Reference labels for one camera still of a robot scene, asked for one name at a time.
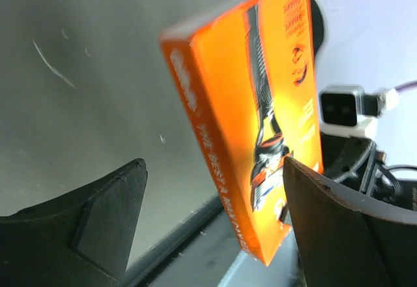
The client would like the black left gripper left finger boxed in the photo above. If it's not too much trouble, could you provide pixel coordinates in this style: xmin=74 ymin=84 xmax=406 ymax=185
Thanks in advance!
xmin=1 ymin=159 xmax=148 ymax=286

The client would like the orange Gillette Fusion box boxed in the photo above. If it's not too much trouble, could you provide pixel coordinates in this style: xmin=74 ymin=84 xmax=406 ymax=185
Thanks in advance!
xmin=160 ymin=0 xmax=324 ymax=265

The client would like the black and beige bucket hat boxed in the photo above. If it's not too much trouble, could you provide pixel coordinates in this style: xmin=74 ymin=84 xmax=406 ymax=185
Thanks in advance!
xmin=308 ymin=0 xmax=325 ymax=57

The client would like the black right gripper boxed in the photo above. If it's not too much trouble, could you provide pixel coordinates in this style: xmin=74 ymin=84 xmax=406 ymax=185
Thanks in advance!
xmin=321 ymin=133 xmax=416 ymax=211

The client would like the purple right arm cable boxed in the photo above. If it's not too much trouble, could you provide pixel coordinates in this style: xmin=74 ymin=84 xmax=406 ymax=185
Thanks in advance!
xmin=394 ymin=80 xmax=417 ymax=94

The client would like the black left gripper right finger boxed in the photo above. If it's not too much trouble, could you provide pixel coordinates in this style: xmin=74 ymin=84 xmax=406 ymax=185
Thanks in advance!
xmin=283 ymin=157 xmax=416 ymax=286

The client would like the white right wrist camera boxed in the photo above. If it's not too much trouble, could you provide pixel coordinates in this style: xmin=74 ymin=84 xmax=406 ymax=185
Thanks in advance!
xmin=319 ymin=85 xmax=399 ymax=140

